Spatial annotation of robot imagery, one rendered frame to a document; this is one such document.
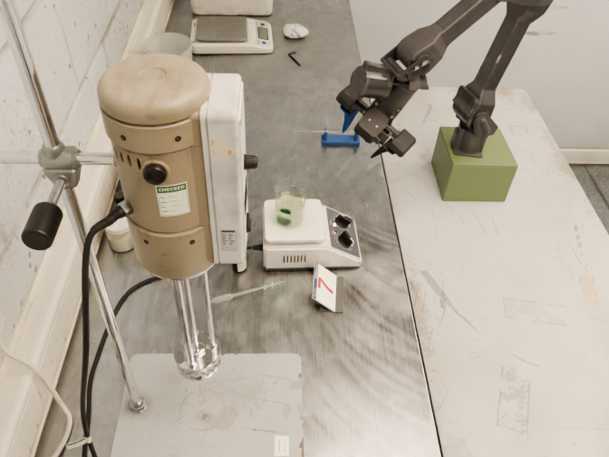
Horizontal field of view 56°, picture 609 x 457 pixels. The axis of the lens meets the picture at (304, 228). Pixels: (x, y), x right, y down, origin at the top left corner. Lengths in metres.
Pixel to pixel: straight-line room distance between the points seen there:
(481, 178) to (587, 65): 1.66
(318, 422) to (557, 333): 0.50
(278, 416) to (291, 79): 1.08
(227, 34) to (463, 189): 0.93
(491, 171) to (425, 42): 0.37
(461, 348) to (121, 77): 0.79
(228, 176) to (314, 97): 1.14
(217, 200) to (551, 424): 0.72
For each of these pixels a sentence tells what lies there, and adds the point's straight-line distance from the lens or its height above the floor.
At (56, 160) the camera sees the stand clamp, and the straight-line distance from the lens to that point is 0.62.
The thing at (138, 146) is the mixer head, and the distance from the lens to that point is 0.54.
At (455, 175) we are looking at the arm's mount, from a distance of 1.34.
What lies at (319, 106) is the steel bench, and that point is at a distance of 1.65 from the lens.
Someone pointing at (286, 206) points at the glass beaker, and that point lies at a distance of 1.09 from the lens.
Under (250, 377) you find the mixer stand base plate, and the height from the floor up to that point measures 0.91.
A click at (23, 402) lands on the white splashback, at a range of 0.97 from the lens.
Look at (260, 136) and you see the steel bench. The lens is 1.52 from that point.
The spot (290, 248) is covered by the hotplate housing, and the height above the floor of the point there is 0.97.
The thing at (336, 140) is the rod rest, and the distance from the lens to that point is 1.50.
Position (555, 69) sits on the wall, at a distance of 2.91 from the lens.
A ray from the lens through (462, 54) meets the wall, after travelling 2.72.
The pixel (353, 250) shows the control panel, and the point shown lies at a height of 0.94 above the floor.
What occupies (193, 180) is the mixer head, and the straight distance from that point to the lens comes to 0.57.
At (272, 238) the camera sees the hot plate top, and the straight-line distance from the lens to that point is 1.12.
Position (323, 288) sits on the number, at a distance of 1.12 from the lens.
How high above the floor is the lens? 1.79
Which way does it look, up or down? 45 degrees down
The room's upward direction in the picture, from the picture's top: 3 degrees clockwise
